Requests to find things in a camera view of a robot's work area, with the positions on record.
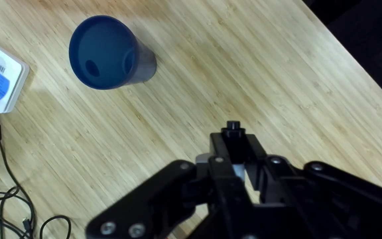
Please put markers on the dark blue plastic cup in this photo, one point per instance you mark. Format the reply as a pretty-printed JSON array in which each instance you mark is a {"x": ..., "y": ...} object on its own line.
[{"x": 104, "y": 54}]

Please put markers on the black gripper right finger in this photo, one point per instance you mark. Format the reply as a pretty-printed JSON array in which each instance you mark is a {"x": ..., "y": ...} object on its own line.
[{"x": 256, "y": 167}]

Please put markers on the black and white marker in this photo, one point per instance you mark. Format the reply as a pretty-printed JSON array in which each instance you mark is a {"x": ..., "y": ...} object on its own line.
[{"x": 234, "y": 138}]

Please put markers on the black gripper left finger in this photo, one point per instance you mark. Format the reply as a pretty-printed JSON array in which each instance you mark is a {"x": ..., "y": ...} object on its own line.
[{"x": 229, "y": 187}]

